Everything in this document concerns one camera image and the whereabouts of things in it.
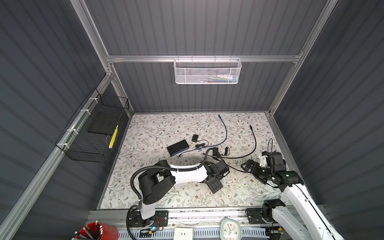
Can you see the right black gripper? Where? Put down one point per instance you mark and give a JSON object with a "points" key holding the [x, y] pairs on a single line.
{"points": [[253, 170]]}

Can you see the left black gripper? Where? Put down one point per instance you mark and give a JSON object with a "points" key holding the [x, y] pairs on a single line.
{"points": [[216, 187]]}

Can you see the small black power adapter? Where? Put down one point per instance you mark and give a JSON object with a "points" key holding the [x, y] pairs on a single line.
{"points": [[215, 152]]}

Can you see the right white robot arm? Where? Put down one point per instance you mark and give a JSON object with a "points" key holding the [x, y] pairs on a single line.
{"points": [[315, 226]]}

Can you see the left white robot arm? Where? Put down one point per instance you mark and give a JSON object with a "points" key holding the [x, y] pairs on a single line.
{"points": [[152, 183]]}

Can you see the large black power adapter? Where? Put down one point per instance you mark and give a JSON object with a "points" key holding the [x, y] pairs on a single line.
{"points": [[195, 138]]}

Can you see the white desk clock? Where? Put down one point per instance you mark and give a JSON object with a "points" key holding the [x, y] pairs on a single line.
{"points": [[230, 230]]}

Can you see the white power socket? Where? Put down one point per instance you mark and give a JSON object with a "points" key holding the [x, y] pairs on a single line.
{"points": [[183, 234]]}

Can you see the yellow striped item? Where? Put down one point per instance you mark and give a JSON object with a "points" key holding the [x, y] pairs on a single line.
{"points": [[113, 138]]}

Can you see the black box in basket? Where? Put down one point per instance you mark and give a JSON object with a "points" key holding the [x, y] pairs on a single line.
{"points": [[104, 123]]}

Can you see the red pen cup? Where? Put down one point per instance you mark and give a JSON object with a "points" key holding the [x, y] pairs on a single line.
{"points": [[97, 231]]}

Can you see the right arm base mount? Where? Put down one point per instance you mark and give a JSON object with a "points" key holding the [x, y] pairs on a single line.
{"points": [[255, 216]]}

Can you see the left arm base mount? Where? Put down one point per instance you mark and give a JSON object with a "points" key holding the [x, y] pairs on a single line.
{"points": [[135, 220]]}

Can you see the white wire mesh basket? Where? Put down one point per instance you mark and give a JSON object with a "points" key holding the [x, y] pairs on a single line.
{"points": [[207, 71]]}

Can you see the black wire basket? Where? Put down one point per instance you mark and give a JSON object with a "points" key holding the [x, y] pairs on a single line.
{"points": [[95, 134]]}

